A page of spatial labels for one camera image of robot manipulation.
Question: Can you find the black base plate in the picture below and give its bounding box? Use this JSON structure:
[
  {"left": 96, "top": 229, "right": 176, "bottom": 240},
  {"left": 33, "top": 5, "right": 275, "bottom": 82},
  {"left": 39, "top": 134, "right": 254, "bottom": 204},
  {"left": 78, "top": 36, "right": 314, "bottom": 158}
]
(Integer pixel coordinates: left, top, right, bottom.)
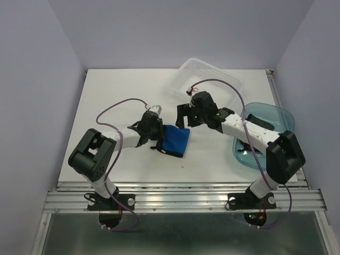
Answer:
[
  {"left": 227, "top": 193, "right": 277, "bottom": 210},
  {"left": 83, "top": 193, "right": 135, "bottom": 211}
]

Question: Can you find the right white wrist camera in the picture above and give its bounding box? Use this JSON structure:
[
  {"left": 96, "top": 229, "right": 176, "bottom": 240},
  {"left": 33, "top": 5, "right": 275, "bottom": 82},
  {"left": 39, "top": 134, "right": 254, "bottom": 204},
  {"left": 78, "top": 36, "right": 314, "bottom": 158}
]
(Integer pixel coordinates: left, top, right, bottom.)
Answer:
[{"left": 186, "top": 87, "right": 200, "bottom": 97}]

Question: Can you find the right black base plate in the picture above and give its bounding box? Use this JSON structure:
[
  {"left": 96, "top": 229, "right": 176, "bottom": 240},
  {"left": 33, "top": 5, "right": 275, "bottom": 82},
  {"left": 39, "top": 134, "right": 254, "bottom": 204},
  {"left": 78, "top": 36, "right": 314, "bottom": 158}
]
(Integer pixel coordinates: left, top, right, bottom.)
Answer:
[{"left": 227, "top": 193, "right": 277, "bottom": 210}]

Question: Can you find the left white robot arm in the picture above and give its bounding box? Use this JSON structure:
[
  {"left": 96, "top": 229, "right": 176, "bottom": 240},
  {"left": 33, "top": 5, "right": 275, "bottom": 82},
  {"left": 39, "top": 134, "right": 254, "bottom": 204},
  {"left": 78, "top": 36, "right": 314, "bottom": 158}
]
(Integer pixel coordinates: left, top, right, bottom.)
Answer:
[{"left": 68, "top": 107, "right": 163, "bottom": 209}]

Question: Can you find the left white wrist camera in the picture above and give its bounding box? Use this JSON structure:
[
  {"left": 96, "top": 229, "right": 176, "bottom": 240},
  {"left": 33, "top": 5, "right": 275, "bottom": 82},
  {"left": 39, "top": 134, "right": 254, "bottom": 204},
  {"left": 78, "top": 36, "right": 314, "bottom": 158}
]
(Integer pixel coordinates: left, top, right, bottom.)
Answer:
[{"left": 148, "top": 105, "right": 162, "bottom": 116}]

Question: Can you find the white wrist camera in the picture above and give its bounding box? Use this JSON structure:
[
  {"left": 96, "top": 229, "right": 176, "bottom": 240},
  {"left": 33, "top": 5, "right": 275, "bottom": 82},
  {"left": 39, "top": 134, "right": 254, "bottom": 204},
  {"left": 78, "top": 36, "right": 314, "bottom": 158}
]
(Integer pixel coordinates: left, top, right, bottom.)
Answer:
[
  {"left": 186, "top": 87, "right": 200, "bottom": 97},
  {"left": 148, "top": 105, "right": 162, "bottom": 116}
]

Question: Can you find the aluminium rail frame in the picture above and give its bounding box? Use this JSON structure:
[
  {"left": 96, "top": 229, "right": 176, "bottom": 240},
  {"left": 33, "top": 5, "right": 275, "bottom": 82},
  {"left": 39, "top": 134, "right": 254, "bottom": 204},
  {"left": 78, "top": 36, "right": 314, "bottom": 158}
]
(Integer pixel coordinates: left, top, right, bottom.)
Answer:
[{"left": 32, "top": 69, "right": 339, "bottom": 254}]

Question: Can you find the blue translucent plastic tray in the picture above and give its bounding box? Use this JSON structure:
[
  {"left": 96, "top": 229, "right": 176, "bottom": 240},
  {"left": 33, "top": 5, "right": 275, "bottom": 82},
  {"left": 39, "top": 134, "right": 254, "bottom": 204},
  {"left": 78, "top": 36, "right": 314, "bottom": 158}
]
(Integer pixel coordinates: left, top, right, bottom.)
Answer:
[{"left": 233, "top": 103, "right": 294, "bottom": 169}]

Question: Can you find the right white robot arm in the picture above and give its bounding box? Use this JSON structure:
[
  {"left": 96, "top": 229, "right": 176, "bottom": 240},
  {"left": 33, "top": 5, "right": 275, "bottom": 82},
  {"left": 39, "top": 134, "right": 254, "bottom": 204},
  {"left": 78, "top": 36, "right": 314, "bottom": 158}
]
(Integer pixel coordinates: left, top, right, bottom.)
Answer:
[{"left": 175, "top": 91, "right": 305, "bottom": 209}]

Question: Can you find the white plastic basket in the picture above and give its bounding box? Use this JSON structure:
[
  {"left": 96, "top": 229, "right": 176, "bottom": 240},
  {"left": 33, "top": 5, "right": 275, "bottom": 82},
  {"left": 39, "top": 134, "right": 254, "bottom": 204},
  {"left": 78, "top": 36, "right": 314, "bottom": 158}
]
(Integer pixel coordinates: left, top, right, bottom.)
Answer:
[{"left": 167, "top": 58, "right": 244, "bottom": 110}]

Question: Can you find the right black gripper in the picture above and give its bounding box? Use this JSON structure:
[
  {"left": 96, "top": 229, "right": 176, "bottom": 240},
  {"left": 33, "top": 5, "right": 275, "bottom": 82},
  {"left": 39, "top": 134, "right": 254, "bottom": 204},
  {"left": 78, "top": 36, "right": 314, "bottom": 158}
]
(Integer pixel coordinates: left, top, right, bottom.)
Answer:
[{"left": 174, "top": 103, "right": 207, "bottom": 130}]

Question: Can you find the blue towel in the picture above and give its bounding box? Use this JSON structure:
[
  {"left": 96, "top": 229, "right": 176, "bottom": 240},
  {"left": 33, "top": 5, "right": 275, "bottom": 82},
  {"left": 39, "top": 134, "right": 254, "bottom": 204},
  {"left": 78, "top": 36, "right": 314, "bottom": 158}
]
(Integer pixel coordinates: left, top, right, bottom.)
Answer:
[{"left": 150, "top": 125, "right": 190, "bottom": 158}]

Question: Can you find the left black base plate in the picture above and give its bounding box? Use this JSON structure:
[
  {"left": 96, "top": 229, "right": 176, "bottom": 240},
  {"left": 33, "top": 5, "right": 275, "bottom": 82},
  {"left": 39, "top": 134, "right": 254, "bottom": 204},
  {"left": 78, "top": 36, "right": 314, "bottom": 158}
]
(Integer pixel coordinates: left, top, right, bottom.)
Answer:
[{"left": 83, "top": 193, "right": 135, "bottom": 211}]

